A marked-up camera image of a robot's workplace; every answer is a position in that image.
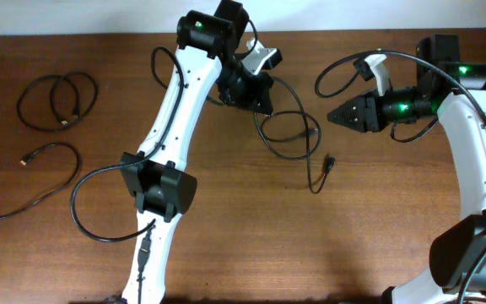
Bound black usb cables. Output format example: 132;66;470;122
204;75;337;195

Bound separated black cable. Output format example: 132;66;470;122
16;70;100;134
0;142;82;223

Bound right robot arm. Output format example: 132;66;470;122
327;34;486;303

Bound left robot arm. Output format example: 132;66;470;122
119;1;282;303

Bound right camera black cable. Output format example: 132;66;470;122
313;49;486;304

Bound camera black cable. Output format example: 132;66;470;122
69;19;261;304
313;49;486;304

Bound left camera black cable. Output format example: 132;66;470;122
69;19;261;304

